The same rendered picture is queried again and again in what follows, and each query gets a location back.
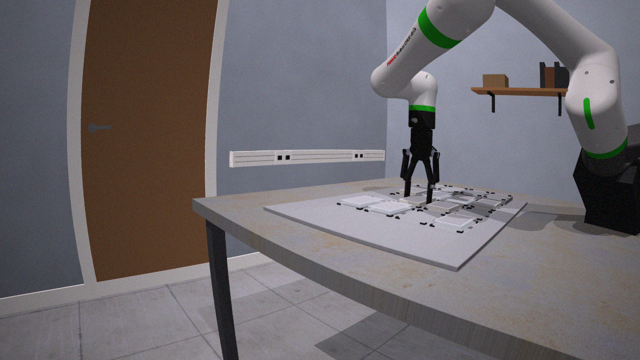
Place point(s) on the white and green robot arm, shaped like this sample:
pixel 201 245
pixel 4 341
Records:
pixel 593 99

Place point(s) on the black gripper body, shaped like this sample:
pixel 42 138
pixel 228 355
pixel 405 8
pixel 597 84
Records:
pixel 421 140

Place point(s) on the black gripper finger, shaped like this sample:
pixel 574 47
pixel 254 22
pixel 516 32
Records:
pixel 432 177
pixel 407 172

